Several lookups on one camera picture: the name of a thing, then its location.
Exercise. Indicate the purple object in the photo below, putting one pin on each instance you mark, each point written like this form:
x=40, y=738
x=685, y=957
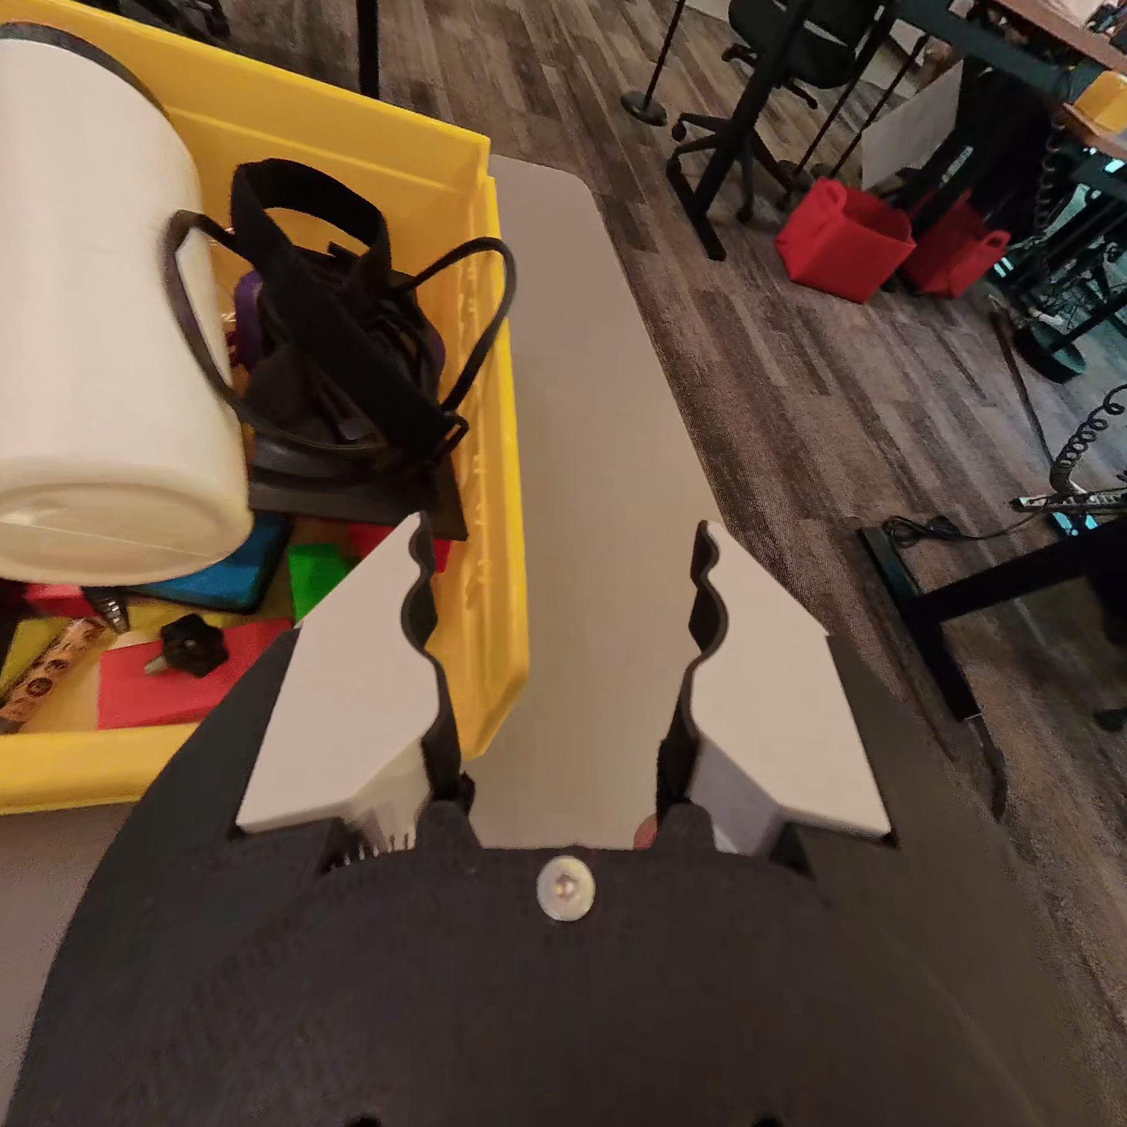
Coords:
x=247, y=317

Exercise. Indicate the black office chair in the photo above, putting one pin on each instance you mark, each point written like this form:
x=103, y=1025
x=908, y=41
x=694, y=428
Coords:
x=776, y=89

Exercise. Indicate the yellow bin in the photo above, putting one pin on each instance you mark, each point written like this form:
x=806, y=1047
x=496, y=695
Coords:
x=477, y=265

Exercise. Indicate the black knob screw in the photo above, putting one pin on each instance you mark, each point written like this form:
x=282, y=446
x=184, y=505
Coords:
x=195, y=646

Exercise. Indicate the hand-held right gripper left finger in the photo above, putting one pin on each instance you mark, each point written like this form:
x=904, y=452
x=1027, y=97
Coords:
x=344, y=722

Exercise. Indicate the yellow block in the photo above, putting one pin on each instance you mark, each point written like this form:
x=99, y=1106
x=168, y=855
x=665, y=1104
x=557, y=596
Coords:
x=26, y=652

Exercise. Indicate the green block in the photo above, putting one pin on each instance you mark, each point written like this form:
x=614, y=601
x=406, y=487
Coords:
x=321, y=581

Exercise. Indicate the red block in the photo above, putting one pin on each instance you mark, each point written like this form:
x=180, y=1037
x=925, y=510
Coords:
x=195, y=697

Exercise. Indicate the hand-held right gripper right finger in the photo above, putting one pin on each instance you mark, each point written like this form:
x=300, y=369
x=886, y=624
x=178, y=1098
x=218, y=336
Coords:
x=794, y=722

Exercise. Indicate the black support post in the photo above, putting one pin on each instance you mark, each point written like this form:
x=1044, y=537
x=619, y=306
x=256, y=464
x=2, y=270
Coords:
x=653, y=62

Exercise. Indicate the white roll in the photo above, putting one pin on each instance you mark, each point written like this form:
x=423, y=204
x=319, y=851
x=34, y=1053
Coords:
x=107, y=299

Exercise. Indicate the orange AAA battery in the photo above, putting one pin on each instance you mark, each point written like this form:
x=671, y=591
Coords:
x=54, y=674

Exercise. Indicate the red bin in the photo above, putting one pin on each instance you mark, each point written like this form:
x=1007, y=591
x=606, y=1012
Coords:
x=960, y=247
x=846, y=238

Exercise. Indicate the blue block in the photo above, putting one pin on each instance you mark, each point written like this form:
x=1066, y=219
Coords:
x=230, y=573

